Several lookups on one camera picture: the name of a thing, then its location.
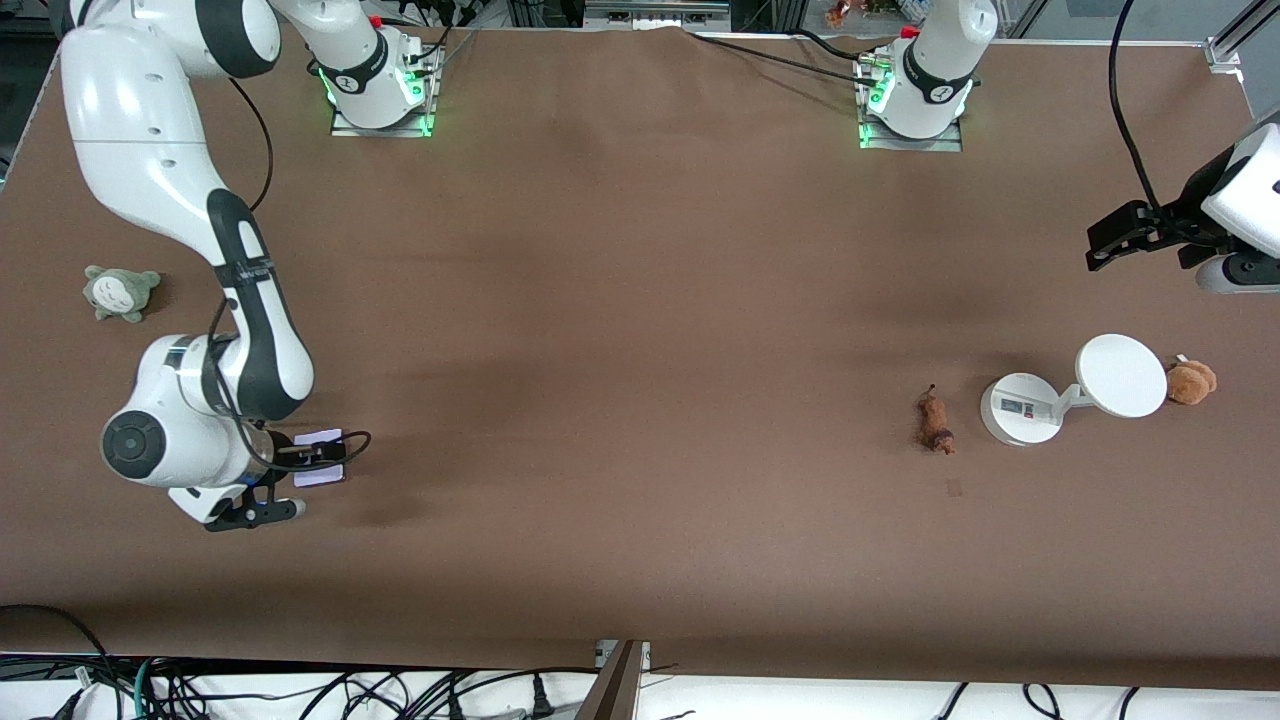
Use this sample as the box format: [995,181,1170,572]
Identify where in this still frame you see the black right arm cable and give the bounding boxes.
[205,75,373,476]

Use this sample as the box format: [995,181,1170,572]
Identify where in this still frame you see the tangled black floor cables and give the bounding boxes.
[150,660,441,720]

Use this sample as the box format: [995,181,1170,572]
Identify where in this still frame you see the black looping floor cable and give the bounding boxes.
[0,603,113,701]

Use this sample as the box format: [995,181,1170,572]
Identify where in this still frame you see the black cable across table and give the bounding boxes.
[685,30,886,87]

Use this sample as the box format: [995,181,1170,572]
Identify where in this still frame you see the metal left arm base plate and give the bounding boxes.
[857,55,964,153]

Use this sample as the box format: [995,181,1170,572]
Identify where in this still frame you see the brown plush toy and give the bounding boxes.
[1165,354,1219,407]

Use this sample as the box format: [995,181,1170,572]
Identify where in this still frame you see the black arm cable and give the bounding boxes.
[1108,0,1201,236]
[205,75,373,476]

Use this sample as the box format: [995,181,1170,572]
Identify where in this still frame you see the brown angled post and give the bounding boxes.
[575,640,651,720]

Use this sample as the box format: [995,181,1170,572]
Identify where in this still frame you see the black plug cable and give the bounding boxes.
[440,668,561,720]

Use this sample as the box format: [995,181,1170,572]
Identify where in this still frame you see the aluminium frame profile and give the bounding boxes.
[1205,0,1280,73]

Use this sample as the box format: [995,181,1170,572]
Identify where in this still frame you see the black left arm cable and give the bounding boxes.
[1108,0,1201,236]

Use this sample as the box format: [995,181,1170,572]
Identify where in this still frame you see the grey Totoro plush toy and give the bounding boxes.
[83,268,162,324]

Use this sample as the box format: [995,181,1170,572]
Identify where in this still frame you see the brown lion figurine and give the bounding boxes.
[917,384,958,457]

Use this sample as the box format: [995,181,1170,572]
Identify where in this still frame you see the white card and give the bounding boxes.
[292,429,348,489]

